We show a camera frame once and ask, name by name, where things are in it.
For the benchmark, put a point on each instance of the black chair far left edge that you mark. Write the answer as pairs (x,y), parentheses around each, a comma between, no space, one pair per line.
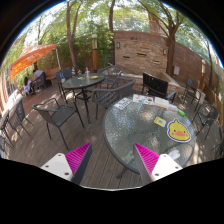
(14,118)

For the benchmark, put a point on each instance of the grey chair right side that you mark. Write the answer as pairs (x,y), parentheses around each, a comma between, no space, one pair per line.
(207,114)

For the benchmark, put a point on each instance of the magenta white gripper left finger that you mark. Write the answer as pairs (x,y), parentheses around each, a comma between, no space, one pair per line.
(70,166)

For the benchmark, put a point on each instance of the wooden lamp post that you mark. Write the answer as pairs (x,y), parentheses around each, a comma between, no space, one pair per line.
(95,52)

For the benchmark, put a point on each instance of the black slatted bench chair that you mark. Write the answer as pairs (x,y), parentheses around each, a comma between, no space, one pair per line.
(157,87)

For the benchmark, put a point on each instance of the dark chair left of far table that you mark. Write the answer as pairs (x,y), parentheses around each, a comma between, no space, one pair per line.
(62,76)

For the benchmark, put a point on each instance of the white printed card sheet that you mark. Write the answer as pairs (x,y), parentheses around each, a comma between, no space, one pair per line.
(123,103)

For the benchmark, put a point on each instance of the green marker pen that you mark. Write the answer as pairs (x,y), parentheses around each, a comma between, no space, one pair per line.
(181,112)

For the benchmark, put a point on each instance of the far round glass table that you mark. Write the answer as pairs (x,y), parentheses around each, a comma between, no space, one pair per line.
(83,82)

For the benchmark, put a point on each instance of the grey chair behind far table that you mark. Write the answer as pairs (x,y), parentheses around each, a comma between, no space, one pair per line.
(110,73)

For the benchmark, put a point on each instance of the round glass patio table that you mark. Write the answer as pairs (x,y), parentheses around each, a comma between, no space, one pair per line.
(135,124)

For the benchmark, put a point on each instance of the small yellow card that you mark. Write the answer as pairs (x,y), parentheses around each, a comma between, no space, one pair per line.
(159,121)

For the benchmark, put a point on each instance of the white menu booklet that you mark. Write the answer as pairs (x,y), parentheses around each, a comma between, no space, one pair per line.
(149,100)

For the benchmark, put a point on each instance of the orange patio umbrella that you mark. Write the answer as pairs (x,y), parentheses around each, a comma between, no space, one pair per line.
(29,56)

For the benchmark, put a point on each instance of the grey wicker chair near table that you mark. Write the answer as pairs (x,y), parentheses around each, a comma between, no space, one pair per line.
(120,88)

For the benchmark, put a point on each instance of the grey chair front left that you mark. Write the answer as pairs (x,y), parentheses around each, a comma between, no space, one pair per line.
(58,116)

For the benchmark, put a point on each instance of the seated person in background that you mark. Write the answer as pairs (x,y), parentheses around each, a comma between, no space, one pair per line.
(27,86)

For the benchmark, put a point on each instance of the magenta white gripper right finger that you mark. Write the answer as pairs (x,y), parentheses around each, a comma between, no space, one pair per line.
(153,166)

